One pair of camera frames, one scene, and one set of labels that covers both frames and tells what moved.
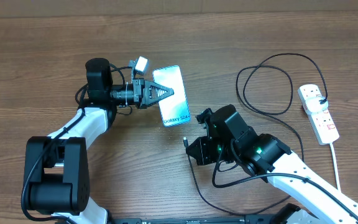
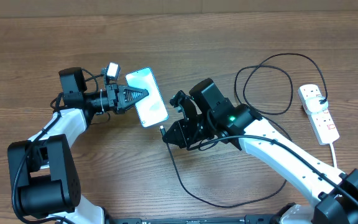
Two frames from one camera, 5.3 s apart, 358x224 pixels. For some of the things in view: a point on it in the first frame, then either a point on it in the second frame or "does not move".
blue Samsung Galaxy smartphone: x=174 y=110 → x=151 y=109
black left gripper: x=140 y=84 → x=122 y=104
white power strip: x=322 y=122 does not move
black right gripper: x=204 y=157 → x=187 y=140
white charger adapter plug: x=313 y=104 does not move
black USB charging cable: x=252 y=109 → x=199 y=197
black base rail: x=227 y=220 does not move
